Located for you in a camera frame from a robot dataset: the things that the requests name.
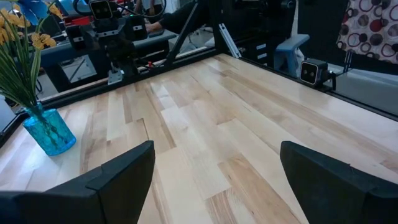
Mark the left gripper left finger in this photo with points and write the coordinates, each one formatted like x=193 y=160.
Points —
x=77 y=202

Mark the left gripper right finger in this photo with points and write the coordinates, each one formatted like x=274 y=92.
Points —
x=342 y=199

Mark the blue artificial flower bunch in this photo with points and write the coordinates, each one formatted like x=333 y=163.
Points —
x=32 y=9

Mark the yellow artificial flower bunch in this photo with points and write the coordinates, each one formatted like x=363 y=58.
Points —
x=18 y=77

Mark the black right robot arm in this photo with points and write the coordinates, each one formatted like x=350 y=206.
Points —
x=74 y=34

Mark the blue glass vase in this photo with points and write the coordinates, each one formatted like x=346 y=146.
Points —
x=49 y=137

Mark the red emergency button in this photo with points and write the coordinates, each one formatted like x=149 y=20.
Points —
x=150 y=63

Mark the grey desk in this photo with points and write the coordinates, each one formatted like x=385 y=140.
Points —
x=155 y=42

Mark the red box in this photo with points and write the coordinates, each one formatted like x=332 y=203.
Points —
x=77 y=20

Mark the person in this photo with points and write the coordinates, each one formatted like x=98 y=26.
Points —
x=180 y=18

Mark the aluminium extrusion bar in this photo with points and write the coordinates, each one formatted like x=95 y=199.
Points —
x=230 y=42

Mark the black drawer cabinet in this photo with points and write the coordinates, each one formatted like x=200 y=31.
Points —
x=255 y=31

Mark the blue-grey stool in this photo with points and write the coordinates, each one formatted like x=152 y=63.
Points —
x=290 y=42

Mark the polka dot cloth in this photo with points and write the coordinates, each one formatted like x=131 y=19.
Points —
x=370 y=28

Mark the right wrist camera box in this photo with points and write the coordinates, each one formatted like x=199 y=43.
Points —
x=101 y=9

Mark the table-level camera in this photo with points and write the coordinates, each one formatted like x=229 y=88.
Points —
x=311 y=72

